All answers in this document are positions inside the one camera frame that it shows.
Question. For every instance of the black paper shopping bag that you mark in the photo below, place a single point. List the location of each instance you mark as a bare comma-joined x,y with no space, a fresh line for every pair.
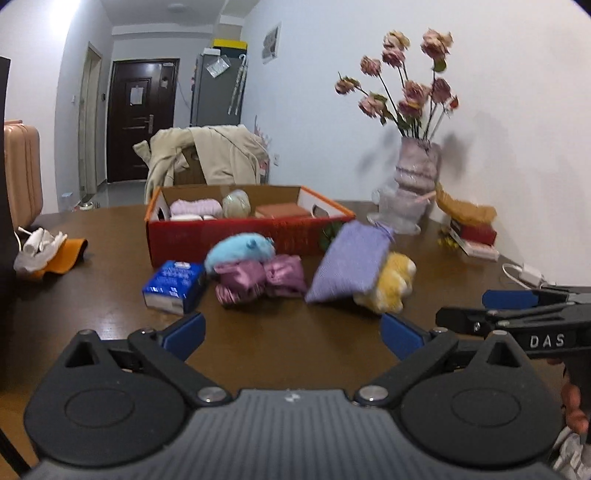
5,230

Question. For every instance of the crumpled white plastic bag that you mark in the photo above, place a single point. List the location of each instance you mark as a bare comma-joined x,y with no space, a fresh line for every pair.
37,249

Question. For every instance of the red and white books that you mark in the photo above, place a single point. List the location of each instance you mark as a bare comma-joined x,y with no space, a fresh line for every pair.
478,234

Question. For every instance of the blue plush toy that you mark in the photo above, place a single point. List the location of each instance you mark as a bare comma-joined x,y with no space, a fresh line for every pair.
238,249

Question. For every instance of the white folded umbrella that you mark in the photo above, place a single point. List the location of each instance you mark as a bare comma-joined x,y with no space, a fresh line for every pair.
238,87

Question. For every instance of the brown paper baking liners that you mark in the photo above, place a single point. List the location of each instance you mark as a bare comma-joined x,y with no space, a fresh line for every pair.
466,212

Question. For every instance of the dark brown entrance door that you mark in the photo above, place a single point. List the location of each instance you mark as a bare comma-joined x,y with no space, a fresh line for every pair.
138,124

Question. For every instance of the pink textured vase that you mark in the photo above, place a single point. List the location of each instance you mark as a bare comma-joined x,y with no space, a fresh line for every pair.
418,170

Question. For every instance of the dried pink roses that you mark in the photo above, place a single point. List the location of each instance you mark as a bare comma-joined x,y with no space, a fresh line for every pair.
406,92

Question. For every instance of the brown cardboard box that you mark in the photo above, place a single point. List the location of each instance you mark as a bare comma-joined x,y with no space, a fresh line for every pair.
191,173

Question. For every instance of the person's right hand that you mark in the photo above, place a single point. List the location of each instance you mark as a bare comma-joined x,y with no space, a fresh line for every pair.
573,408

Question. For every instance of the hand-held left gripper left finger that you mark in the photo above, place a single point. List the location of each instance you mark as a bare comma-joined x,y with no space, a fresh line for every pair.
185,330

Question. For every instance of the pink layered sponge block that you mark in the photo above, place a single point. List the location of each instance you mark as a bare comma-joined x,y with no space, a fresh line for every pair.
281,210

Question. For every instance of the white charger plug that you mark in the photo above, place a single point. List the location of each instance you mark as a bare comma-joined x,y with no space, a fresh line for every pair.
532,273

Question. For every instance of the grey refrigerator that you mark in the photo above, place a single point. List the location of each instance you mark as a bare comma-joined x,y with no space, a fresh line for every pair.
214,92

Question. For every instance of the person's light clothing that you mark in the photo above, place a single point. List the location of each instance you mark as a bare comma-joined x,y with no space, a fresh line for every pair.
572,457

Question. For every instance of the red cardboard shoebox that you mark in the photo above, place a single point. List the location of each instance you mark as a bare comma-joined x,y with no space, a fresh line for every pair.
240,240

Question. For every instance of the yellow black box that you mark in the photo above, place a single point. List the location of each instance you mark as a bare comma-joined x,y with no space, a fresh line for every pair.
230,44

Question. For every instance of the clear plastic cup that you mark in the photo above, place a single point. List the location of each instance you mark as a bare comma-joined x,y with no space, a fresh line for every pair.
401,207

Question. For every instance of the beige coat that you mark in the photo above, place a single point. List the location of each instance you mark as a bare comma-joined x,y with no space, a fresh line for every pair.
217,157

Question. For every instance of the orange cloth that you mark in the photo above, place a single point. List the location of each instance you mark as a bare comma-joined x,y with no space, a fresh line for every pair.
64,258

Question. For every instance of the lavender fluffy headband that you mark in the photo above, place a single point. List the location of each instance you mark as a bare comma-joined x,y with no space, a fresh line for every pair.
194,208

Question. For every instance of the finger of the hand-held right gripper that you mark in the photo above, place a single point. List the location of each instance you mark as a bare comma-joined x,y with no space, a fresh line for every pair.
466,319
508,299

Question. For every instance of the purple knitted pouch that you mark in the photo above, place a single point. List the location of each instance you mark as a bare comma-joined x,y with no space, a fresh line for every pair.
351,263

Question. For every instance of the small gold wrapped candies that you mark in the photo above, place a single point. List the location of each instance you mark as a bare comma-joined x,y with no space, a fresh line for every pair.
447,237

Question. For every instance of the white flat box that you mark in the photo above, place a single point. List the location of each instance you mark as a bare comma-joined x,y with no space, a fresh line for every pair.
480,251

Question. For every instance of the clear plastic lid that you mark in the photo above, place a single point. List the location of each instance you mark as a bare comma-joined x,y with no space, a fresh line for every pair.
392,226

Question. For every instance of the mauve satin scrunchie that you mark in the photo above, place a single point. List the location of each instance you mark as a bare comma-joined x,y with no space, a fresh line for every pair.
258,279

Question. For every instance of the plastic wrapped pale bundle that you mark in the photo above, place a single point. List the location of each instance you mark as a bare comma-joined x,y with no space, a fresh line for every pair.
236,204

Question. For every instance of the light interior door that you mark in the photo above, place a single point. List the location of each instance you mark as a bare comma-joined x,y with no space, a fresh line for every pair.
90,124

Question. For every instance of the tan suitcase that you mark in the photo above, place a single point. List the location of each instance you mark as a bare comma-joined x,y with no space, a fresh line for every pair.
23,180

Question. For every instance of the framed wall picture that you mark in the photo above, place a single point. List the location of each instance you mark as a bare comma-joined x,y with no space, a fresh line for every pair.
271,42

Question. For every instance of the blue tissue packet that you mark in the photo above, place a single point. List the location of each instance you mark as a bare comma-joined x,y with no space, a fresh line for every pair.
173,286

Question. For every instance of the yellow plush toy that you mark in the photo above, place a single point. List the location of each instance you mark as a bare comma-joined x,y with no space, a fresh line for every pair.
392,281

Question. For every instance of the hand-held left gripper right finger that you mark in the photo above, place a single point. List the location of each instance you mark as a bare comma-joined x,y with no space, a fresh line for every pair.
400,336

